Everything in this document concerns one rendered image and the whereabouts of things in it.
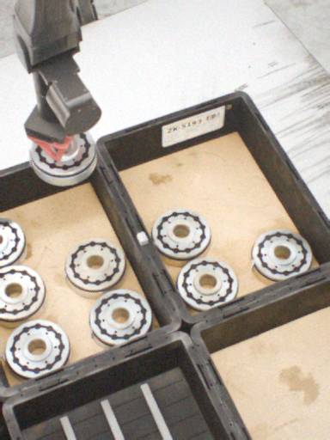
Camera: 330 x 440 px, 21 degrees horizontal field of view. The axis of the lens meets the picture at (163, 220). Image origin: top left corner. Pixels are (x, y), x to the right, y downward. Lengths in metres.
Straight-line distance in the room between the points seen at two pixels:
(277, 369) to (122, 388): 0.25
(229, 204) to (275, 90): 0.43
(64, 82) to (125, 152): 0.43
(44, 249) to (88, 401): 0.30
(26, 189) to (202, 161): 0.33
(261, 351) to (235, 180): 0.34
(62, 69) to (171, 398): 0.55
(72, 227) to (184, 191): 0.21
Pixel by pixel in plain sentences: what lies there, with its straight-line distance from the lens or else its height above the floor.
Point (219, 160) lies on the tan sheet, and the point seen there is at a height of 0.83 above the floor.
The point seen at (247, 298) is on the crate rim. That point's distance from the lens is 1.41.
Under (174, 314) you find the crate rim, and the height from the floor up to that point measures 0.93.
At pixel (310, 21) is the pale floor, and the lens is 3.14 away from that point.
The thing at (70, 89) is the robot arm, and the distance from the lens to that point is 1.21.
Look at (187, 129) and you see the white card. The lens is 1.65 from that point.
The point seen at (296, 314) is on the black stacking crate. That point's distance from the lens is 1.50.
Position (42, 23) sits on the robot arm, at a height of 1.38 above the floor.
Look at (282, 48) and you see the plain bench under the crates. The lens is 2.06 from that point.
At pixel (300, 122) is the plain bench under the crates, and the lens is 1.92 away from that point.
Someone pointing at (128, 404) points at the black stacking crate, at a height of 0.83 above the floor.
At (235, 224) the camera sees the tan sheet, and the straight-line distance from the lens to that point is 1.60.
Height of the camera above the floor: 2.17
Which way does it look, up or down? 57 degrees down
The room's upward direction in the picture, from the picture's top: straight up
